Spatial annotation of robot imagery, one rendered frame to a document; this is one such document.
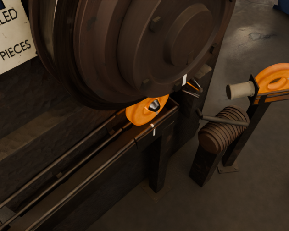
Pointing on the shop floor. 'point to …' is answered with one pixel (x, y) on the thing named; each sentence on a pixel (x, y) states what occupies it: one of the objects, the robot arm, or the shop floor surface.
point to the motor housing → (215, 143)
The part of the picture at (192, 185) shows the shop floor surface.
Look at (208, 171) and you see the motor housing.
